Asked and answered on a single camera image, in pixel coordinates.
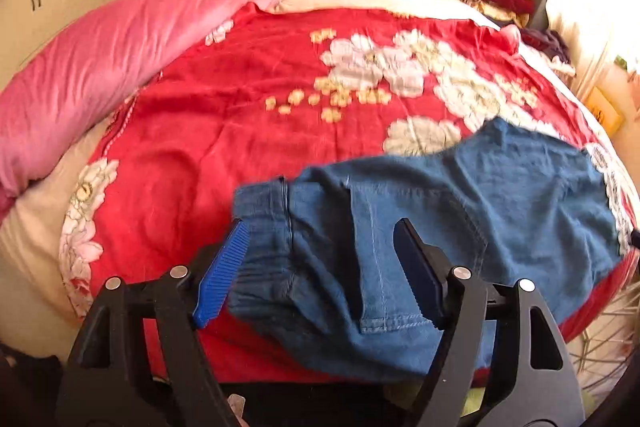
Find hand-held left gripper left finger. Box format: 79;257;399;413
55;218;251;427

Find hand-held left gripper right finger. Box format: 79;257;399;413
392;217;586;427

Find blue denim pants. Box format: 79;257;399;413
227;117;623;383

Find red floral blanket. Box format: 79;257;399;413
60;2;640;385

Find yellow box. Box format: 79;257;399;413
582;87;626;138

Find pink fleece quilt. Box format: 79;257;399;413
0;0;298;218

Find dark purple garment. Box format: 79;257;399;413
520;27;571;65

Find white wire rack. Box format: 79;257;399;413
565;277;640;408

